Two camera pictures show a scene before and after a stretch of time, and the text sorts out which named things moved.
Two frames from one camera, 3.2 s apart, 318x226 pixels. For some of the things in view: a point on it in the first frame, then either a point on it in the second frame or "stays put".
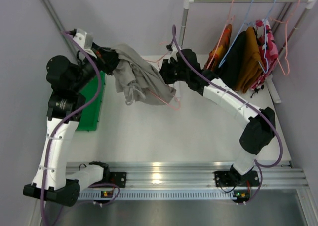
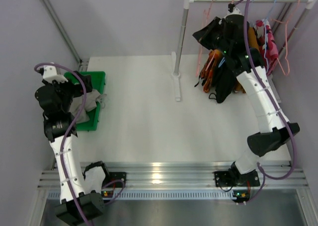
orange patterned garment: [212, 60] stays put
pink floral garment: [268, 48] stays put
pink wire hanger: [161, 98] → [203, 21]
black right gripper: [166, 71] → [208, 32]
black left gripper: [109, 62] → [81, 83]
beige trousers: [133, 77] → [90, 103]
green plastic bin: [89, 116] stays put
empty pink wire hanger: [286, 23] stays put
